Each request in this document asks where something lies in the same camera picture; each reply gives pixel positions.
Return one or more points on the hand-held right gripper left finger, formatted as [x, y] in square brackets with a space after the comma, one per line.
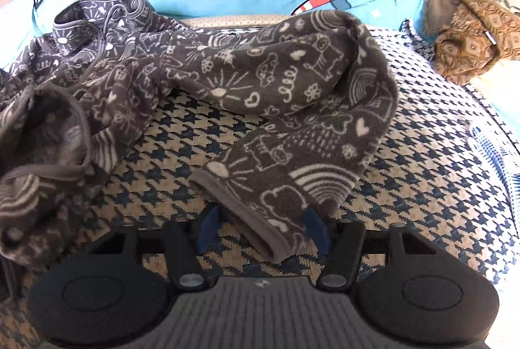
[209, 227]

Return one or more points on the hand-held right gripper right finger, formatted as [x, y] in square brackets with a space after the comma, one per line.
[315, 227]

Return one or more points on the grey doodle-print fleece jacket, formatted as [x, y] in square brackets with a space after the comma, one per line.
[284, 80]

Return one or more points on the houndstooth seat mat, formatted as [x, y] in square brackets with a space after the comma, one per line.
[426, 190]

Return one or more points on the white blue-dotted work glove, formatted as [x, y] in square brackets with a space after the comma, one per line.
[495, 154]

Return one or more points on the brown patterned cloth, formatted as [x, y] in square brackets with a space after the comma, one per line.
[467, 44]

